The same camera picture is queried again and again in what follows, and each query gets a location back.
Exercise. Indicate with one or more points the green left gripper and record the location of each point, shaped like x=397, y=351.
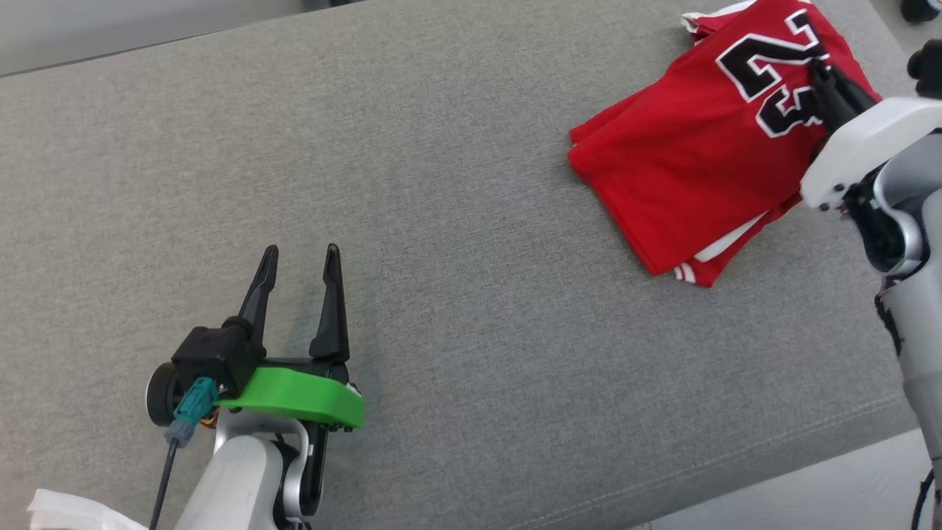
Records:
x=302, y=394

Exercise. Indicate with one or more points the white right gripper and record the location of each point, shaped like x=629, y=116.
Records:
x=861, y=147

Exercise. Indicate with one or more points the red jersey with white sleeves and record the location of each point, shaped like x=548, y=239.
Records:
x=684, y=162

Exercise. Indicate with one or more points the white paper tag left arm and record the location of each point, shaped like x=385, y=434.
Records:
x=73, y=515

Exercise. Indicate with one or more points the black round object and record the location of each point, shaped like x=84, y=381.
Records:
x=920, y=9

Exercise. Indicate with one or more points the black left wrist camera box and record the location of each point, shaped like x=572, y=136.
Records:
x=213, y=357

